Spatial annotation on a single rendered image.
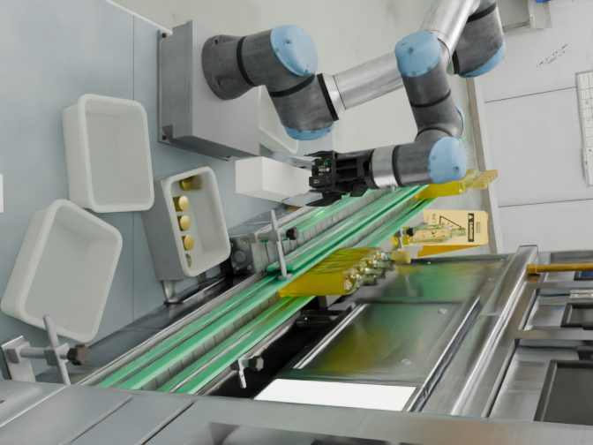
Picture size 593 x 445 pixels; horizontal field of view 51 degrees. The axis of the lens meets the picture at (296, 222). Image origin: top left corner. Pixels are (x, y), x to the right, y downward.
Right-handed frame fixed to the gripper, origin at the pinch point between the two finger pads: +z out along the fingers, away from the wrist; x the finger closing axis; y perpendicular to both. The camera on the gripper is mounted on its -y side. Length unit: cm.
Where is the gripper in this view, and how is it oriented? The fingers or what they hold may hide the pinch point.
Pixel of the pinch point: (288, 183)
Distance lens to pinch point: 124.3
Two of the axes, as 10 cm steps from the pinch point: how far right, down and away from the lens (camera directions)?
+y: -5.1, -0.8, -8.6
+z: -8.6, 0.8, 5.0
